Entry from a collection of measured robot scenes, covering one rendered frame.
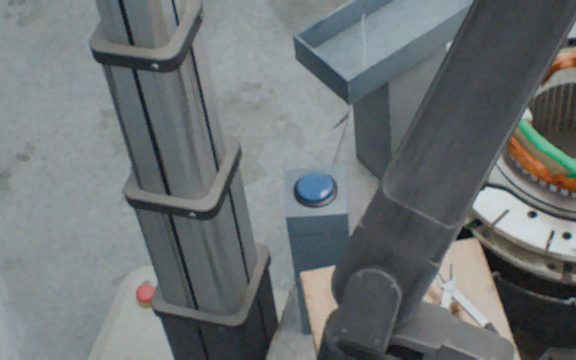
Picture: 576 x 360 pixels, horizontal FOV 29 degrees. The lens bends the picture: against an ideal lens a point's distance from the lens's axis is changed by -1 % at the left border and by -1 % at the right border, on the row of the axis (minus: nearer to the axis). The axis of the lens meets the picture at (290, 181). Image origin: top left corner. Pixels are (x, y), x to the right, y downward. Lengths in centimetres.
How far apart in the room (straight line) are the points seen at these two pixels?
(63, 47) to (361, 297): 241
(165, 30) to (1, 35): 194
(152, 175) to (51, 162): 138
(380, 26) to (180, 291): 47
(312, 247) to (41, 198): 149
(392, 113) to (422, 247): 80
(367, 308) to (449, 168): 10
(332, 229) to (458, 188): 61
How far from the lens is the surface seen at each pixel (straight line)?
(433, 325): 74
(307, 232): 127
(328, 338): 74
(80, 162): 276
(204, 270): 153
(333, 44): 143
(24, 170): 278
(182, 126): 132
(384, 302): 69
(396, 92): 144
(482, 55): 63
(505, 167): 119
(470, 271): 116
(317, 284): 115
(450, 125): 65
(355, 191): 158
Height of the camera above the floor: 202
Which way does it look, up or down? 51 degrees down
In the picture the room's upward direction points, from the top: 8 degrees counter-clockwise
